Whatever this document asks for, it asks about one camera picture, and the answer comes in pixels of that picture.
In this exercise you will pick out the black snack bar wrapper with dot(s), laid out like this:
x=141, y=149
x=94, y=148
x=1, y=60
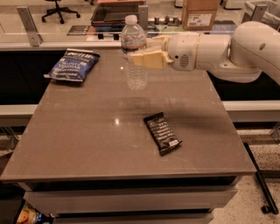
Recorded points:
x=162, y=133

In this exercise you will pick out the clear plastic water bottle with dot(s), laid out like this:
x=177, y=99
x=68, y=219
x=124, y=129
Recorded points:
x=133, y=39

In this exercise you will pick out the blue chip bag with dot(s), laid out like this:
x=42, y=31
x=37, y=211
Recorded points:
x=74, y=65

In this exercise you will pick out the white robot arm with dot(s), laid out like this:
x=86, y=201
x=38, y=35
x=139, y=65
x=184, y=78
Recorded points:
x=253, y=48

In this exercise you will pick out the grey drawer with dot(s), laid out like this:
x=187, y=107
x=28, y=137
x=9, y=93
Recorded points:
x=131, y=199
x=163, y=218

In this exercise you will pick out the left metal glass bracket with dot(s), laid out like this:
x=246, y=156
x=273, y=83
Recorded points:
x=29, y=26

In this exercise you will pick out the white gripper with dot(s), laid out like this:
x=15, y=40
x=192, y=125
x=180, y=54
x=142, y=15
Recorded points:
x=182, y=52

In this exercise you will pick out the right metal glass bracket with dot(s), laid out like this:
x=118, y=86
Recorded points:
x=256, y=15

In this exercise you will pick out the black office chair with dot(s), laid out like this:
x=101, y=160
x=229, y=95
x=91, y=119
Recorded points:
x=59, y=10

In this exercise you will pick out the middle metal glass bracket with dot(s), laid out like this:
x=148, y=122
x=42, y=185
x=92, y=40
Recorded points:
x=143, y=16

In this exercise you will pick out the black floor pole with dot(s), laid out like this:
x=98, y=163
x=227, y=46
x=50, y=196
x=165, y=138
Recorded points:
x=261, y=175

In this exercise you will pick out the cardboard box with label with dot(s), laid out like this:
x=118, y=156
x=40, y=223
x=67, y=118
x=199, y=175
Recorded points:
x=199, y=15

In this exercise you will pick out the metal glass bracket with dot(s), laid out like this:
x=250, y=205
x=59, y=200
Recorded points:
x=143, y=16
x=256, y=15
x=29, y=26

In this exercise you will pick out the lower grey drawer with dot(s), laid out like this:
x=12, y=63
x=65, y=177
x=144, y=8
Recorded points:
x=163, y=218

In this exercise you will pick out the colourful snack bin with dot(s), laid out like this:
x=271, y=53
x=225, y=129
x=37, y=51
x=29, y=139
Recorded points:
x=29, y=215

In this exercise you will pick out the upper grey drawer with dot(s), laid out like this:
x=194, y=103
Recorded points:
x=131, y=199

